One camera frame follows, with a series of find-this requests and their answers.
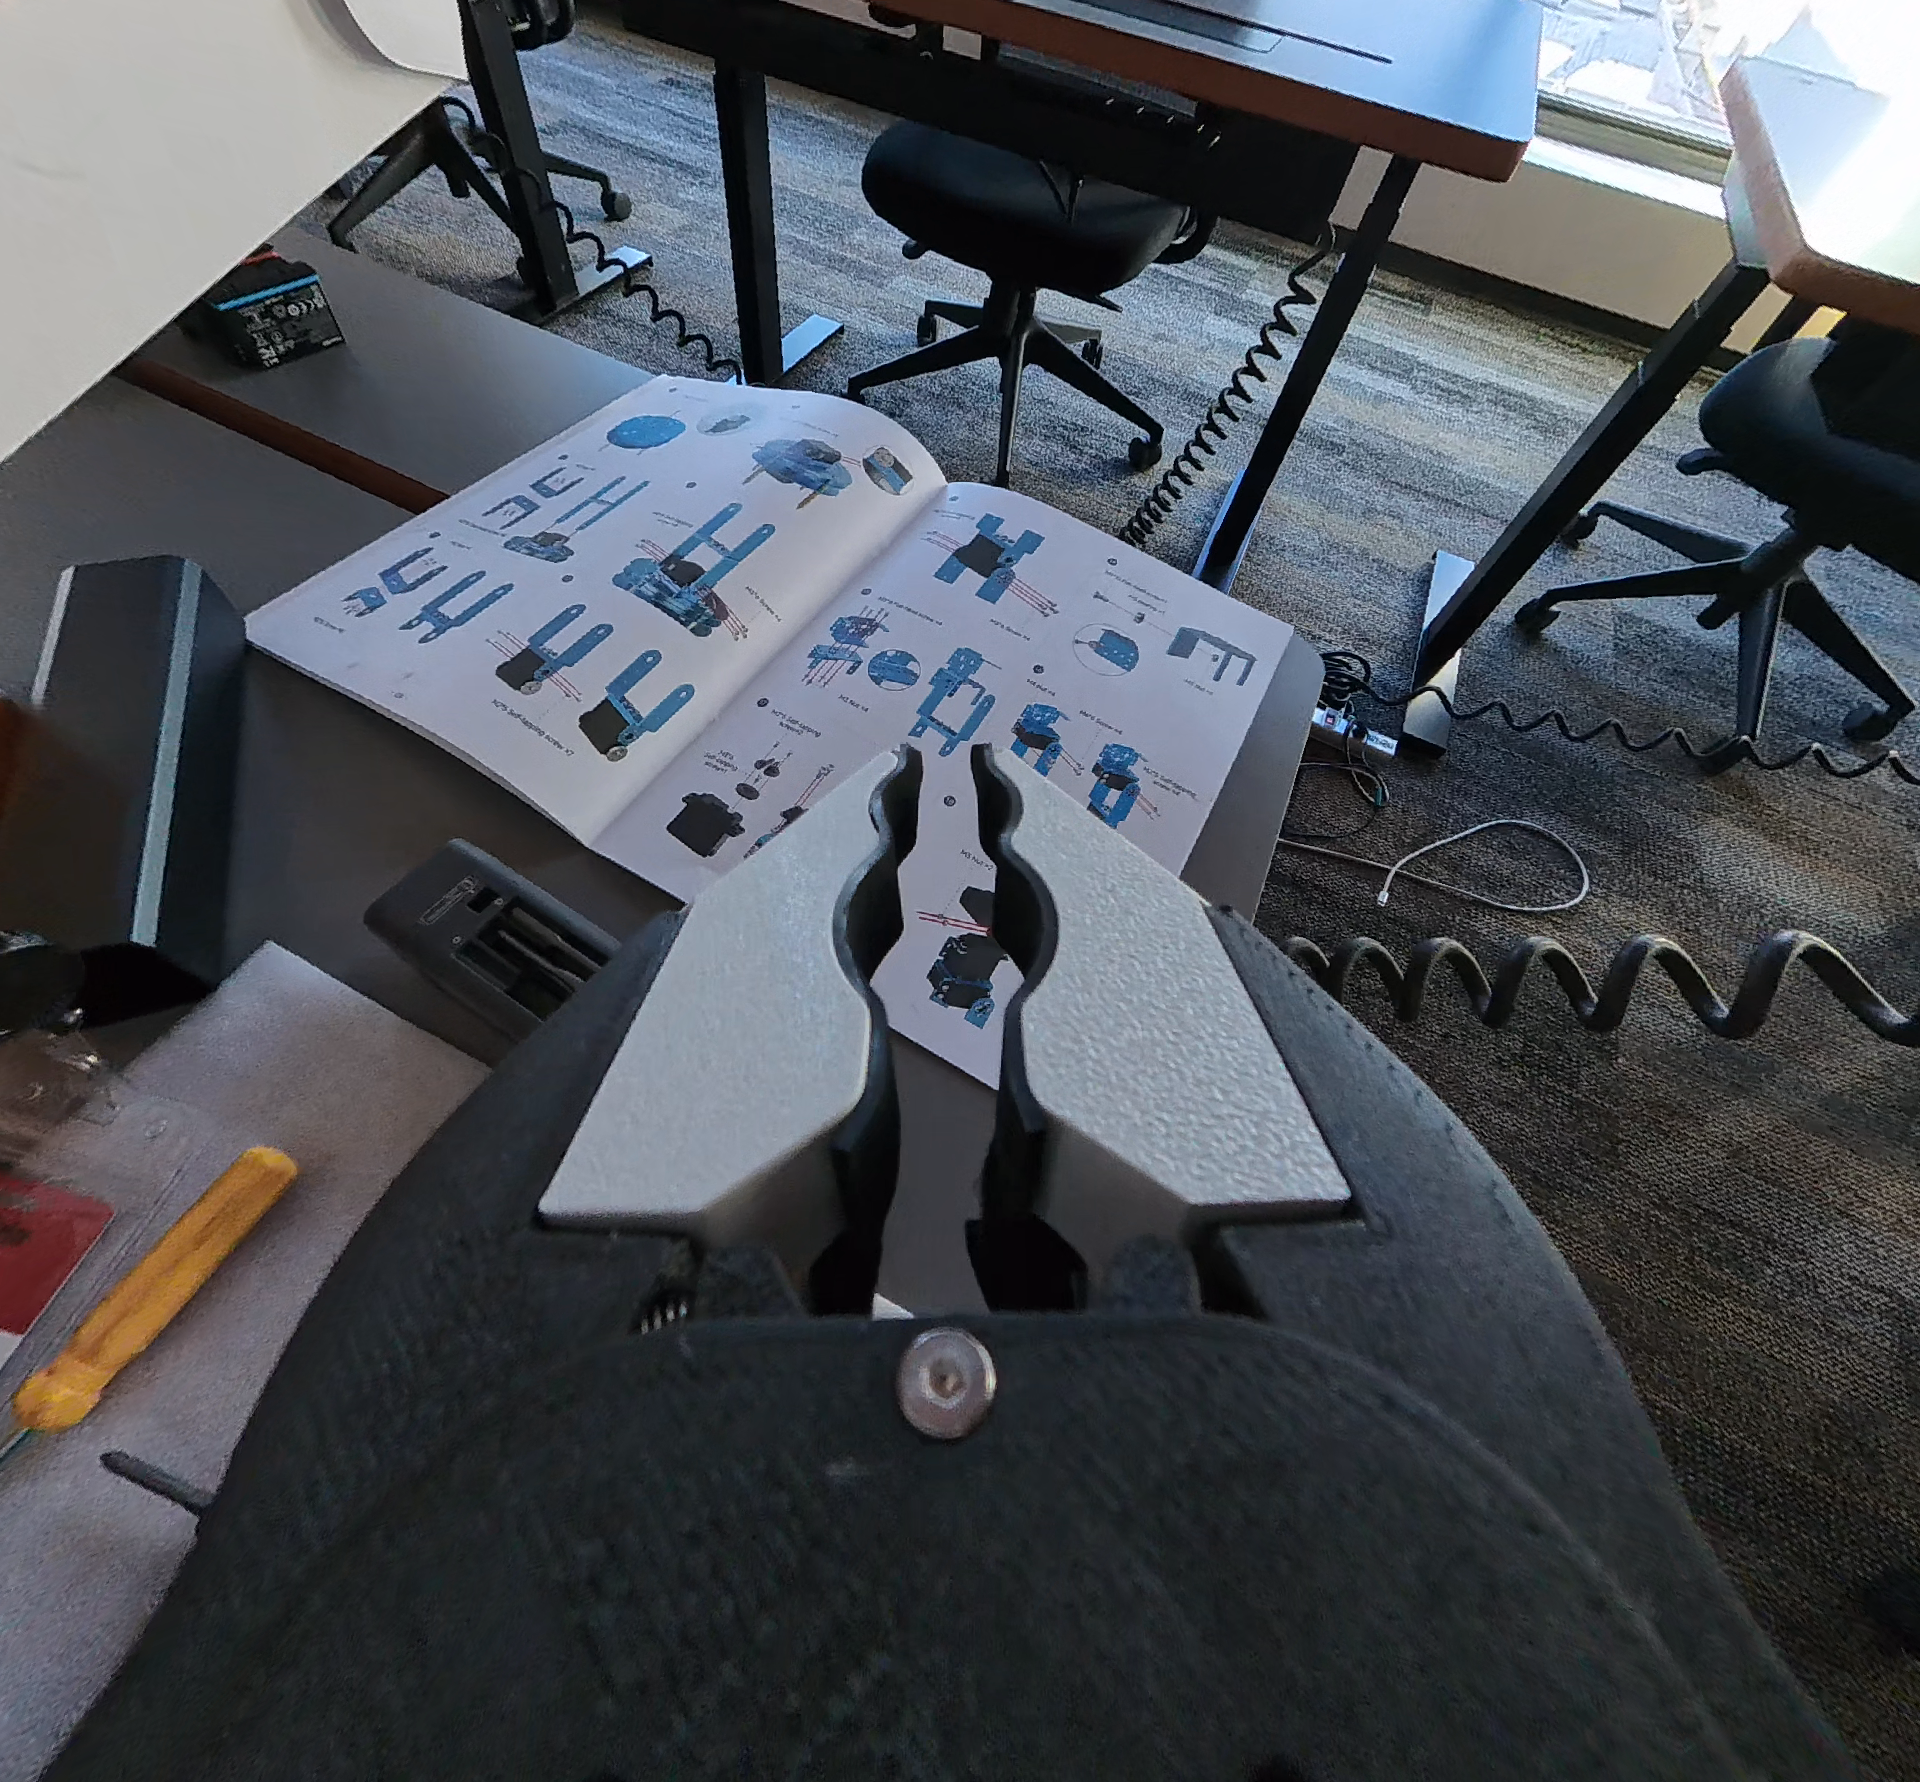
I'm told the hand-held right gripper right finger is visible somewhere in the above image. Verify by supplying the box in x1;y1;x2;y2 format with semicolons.
969;744;1355;1315

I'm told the black coiled cable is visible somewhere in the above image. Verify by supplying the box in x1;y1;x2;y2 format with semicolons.
564;200;753;382
1321;657;1920;777
1282;929;1920;1041
1122;230;1341;550

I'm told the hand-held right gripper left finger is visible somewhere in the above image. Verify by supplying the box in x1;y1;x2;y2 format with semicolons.
538;744;926;1317

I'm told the small black box blue label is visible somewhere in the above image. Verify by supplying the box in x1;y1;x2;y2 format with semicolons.
183;244;350;371

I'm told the grey rectangular tube sleeve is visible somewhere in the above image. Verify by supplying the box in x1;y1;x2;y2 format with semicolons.
32;555;248;1018

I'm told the dark office desk wooden edge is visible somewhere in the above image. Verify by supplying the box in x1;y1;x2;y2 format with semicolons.
1411;57;1920;762
615;0;1547;600

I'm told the red card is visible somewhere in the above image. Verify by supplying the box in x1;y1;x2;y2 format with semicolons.
0;1171;119;1337

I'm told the open instruction booklet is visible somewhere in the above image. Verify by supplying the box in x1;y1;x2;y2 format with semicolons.
244;375;1300;1094

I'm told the grey office desk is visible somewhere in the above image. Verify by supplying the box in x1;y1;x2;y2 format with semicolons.
113;230;737;509

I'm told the white floor cable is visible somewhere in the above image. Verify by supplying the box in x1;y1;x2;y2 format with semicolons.
1379;820;1592;912

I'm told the small black hex key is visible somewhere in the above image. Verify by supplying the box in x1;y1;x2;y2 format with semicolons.
104;1451;216;1512

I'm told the black screwdriver bit case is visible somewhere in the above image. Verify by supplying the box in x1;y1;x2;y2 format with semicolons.
363;837;625;1063

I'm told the yellow-handled screwdriver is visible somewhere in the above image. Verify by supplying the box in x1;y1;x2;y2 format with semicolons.
0;1146;301;1477

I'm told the black armless office chair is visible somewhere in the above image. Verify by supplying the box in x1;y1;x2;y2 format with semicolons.
847;117;1219;471

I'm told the orange cardboard box white lid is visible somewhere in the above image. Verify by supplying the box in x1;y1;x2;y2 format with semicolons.
0;0;470;945

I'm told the clear plastic bag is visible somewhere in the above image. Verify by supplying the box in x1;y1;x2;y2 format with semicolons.
0;1032;211;1340

